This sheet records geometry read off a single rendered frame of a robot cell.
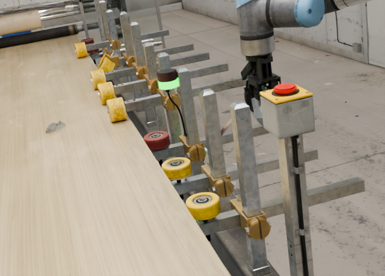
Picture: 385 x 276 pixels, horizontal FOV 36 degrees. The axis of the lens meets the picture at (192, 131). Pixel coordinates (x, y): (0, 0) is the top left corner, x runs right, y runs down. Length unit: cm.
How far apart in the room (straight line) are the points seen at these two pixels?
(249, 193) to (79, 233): 39
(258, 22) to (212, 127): 30
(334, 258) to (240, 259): 130
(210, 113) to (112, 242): 45
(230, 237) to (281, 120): 68
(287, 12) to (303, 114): 53
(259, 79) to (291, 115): 58
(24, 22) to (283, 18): 269
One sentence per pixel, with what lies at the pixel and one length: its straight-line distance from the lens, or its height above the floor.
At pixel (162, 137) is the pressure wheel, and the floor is 91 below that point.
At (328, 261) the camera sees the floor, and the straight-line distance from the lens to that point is 276.
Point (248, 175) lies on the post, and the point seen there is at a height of 97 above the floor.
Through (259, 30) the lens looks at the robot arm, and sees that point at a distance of 154.
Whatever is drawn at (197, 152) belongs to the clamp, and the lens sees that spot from 179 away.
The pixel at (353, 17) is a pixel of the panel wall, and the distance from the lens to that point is 589.
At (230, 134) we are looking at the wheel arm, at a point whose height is 86.
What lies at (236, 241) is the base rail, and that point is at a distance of 160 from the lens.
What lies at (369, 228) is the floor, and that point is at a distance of 301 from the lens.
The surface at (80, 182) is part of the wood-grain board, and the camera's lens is 161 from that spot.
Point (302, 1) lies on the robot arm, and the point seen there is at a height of 130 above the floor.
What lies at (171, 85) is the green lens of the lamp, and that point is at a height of 108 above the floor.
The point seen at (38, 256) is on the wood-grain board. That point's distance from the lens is 131.
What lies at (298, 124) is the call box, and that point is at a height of 117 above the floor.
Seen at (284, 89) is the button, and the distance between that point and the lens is 101.
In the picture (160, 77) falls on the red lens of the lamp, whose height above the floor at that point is 110.
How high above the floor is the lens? 152
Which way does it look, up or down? 20 degrees down
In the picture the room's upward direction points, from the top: 9 degrees counter-clockwise
